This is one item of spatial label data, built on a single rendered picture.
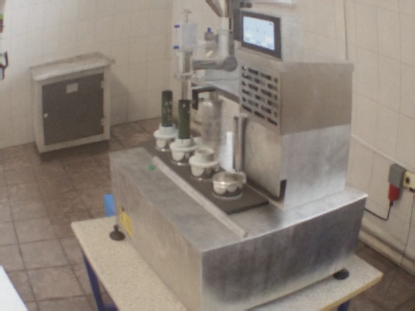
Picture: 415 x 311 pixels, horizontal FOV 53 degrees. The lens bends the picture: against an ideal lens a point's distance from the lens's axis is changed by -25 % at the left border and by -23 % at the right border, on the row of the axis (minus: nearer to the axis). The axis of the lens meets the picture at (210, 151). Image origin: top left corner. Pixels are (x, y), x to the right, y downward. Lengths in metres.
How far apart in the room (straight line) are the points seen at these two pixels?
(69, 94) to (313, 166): 3.19
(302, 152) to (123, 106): 4.05
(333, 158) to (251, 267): 0.33
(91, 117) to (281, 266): 3.29
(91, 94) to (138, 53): 0.99
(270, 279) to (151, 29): 4.09
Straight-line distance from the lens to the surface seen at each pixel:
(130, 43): 4.96
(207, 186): 1.23
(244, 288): 1.12
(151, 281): 1.35
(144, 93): 5.12
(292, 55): 1.03
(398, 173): 2.61
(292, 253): 1.14
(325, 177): 1.20
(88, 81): 4.17
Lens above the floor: 1.54
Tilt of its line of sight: 21 degrees down
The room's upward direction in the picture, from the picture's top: 1 degrees clockwise
